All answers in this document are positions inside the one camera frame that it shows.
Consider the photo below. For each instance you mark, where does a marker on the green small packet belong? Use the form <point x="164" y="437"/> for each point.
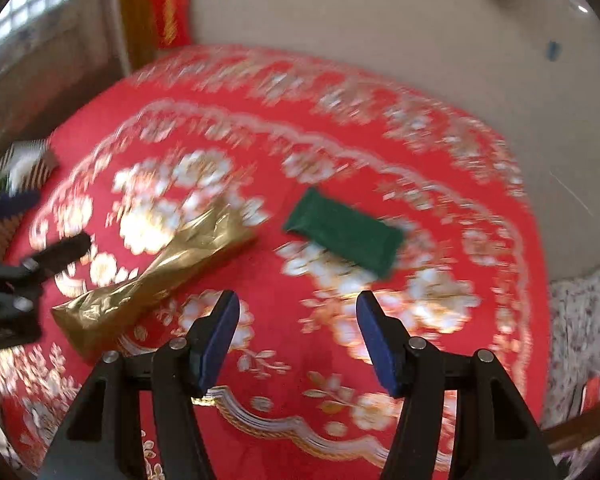
<point x="346" y="232"/>

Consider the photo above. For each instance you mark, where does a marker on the striped white tray box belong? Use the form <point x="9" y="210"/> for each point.
<point x="24" y="169"/>

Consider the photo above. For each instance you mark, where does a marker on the floral fabric seat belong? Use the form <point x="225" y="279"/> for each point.
<point x="573" y="384"/>

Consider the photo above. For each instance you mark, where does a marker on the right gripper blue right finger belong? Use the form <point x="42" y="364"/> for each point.
<point x="385" y="339"/>

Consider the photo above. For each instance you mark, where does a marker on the red paper wall decoration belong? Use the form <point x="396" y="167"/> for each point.
<point x="171" y="19"/>

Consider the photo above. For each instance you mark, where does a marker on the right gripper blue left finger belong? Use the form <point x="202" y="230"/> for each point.
<point x="209" y="339"/>

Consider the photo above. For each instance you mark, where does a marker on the red floral tablecloth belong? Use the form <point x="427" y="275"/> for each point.
<point x="297" y="397"/>

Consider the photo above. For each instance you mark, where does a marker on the gold foil snack bar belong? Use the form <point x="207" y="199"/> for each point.
<point x="93" y="321"/>

